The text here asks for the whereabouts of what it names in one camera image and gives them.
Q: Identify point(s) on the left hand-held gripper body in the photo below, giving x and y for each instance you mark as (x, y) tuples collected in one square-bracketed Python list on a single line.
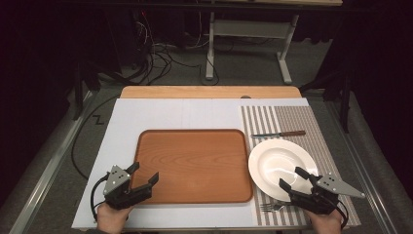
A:
[(120, 191)]

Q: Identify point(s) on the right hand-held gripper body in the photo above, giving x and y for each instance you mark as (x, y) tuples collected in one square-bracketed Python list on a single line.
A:
[(321, 195)]

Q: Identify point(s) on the white plate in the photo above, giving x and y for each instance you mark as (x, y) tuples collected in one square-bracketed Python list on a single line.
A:
[(274, 162)]

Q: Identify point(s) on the person's right hand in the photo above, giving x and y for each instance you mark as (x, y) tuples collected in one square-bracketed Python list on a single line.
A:
[(326, 222)]

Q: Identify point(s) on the person's left hand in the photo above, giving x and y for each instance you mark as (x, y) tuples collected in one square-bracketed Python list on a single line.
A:
[(112, 219)]

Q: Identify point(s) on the silver fork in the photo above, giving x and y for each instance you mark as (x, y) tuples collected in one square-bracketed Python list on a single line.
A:
[(271, 206)]

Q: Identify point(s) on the wooden tray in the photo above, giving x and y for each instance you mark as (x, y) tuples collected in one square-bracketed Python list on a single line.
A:
[(195, 162)]

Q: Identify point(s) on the striped placemat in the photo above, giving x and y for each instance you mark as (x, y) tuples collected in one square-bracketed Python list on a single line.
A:
[(311, 130)]

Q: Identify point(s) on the white board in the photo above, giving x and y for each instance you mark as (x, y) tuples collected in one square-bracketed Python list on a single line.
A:
[(168, 113)]

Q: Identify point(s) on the black stand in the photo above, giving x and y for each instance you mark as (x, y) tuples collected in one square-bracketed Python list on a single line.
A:
[(337, 94), (84, 81)]

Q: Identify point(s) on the aluminium rail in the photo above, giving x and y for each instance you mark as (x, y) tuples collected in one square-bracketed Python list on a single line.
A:
[(48, 169), (360, 169)]

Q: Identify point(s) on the white metal table frame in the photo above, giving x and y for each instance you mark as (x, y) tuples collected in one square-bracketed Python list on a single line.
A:
[(250, 29)]

